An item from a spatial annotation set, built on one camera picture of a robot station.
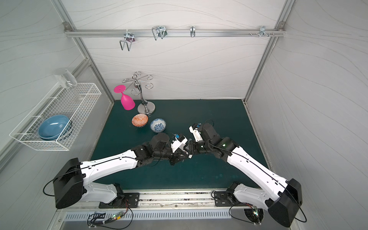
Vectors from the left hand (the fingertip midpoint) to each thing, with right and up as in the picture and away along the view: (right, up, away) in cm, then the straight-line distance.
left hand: (188, 157), depth 72 cm
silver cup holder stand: (-35, +27, +42) cm, 61 cm away
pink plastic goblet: (-42, +30, +24) cm, 57 cm away
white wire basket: (-64, +27, +3) cm, 70 cm away
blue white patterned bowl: (-22, +14, +32) cm, 41 cm away
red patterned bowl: (-36, +17, +35) cm, 53 cm away
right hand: (-1, +5, +1) cm, 6 cm away
